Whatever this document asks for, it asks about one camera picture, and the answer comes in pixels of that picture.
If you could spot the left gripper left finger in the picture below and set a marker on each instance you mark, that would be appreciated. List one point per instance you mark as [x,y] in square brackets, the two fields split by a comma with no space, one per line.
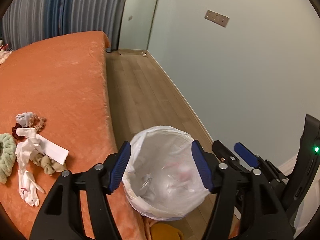
[60,214]

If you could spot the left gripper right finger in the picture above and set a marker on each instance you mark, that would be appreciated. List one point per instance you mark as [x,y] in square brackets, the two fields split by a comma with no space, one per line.
[262,215]

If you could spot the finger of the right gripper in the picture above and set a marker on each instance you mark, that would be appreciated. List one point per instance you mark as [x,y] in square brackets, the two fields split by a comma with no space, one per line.
[225,155]
[255,161]

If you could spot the beige knotted cloth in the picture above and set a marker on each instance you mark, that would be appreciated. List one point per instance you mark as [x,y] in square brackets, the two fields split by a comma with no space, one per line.
[50,166]

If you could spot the white paper envelope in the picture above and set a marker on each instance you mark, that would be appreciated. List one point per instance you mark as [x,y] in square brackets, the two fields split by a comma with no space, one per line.
[53,150]

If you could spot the green fluffy headband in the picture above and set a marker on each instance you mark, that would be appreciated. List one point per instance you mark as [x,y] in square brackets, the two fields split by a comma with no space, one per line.
[8,157]

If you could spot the pink patterned scrunchie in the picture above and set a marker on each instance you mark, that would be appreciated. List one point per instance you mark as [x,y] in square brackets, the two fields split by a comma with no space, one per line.
[37,122]

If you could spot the dark red velvet scrunchie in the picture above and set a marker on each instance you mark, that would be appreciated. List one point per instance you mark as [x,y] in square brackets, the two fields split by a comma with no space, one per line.
[14,134]

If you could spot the grey sock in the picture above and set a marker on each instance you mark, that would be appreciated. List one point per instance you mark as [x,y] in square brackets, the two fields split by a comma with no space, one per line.
[24,118]

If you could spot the white lined trash bin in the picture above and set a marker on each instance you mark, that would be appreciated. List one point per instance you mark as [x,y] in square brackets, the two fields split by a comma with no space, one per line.
[161,180]

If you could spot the mustard yellow trousers leg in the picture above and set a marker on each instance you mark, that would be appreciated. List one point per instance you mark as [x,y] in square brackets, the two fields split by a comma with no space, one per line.
[155,230]

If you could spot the orange plush bed blanket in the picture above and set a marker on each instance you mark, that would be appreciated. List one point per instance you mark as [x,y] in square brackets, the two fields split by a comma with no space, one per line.
[64,80]

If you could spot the pink quilted bedspread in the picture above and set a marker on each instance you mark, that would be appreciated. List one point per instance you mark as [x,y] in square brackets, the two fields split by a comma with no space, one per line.
[4,55]

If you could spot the grey blue curtains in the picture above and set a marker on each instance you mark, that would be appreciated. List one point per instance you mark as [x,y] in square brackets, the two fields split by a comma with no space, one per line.
[28,21]

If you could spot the wall switch plate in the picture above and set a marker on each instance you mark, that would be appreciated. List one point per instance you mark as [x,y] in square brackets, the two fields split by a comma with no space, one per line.
[217,18]

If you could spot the standing mirror gold frame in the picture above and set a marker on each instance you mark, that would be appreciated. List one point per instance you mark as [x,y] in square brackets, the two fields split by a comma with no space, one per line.
[136,26]

